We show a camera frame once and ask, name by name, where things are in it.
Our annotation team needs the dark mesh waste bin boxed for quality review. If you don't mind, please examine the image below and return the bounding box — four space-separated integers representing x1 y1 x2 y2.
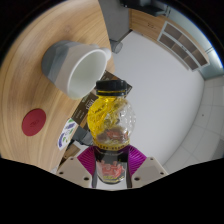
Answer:
109 39 124 55

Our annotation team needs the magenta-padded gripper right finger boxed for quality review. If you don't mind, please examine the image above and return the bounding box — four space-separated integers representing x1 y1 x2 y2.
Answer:
126 145 169 189

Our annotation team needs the grey and white cup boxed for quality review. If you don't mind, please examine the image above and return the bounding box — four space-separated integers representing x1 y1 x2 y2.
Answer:
41 40 112 100

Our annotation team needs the clear black-capped drink bottle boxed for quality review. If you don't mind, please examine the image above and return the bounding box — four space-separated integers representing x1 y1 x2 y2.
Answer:
87 79 137 185

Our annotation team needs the flat round red coaster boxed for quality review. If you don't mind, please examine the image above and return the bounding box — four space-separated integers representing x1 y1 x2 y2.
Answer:
21 108 47 137

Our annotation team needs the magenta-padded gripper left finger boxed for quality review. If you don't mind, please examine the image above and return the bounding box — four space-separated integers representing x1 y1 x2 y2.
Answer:
55 145 99 189

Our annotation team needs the wooden shelf cabinet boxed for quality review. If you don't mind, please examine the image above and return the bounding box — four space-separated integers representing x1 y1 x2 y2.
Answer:
129 8 210 73

